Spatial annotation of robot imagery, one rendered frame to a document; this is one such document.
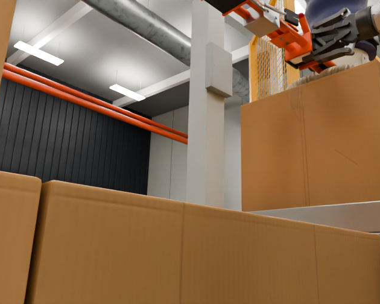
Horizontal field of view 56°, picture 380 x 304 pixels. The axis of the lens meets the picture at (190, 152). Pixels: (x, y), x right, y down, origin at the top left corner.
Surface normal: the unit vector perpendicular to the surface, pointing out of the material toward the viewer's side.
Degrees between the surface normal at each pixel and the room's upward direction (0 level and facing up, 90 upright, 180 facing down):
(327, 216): 90
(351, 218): 90
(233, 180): 90
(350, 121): 90
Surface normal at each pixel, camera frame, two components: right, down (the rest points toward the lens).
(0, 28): 0.68, -0.18
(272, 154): -0.72, -0.22
